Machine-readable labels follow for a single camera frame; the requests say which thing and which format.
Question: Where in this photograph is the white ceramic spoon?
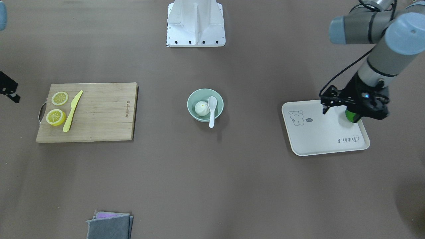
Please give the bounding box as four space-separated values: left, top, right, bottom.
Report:
208 96 217 128

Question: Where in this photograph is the lemon half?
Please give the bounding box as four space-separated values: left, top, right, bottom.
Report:
45 109 67 126

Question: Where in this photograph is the bamboo cutting board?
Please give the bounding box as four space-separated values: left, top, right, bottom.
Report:
36 83 138 143

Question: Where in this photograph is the yellow plastic knife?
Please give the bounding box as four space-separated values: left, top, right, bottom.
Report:
63 90 84 132

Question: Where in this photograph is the white steamed bun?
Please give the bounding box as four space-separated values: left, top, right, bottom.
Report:
194 101 210 117

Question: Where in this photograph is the grey folded cloth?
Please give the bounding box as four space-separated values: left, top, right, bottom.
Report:
86 211 133 239

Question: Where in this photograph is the lemon slice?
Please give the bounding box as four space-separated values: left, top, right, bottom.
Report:
51 91 69 106

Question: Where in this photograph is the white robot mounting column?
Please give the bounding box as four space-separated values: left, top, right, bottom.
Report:
166 0 226 47

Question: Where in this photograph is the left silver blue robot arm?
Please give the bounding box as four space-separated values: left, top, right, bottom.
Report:
328 0 425 87

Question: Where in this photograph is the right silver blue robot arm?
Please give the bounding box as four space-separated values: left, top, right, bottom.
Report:
0 0 8 31

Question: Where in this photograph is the cream rabbit tray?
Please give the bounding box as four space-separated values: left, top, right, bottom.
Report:
281 100 370 156

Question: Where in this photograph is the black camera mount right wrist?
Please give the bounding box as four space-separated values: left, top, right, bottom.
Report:
0 71 20 103

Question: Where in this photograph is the green lime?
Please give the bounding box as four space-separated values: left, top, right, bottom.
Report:
345 109 362 123

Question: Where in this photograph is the mint green bowl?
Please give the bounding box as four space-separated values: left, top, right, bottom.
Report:
187 88 224 122

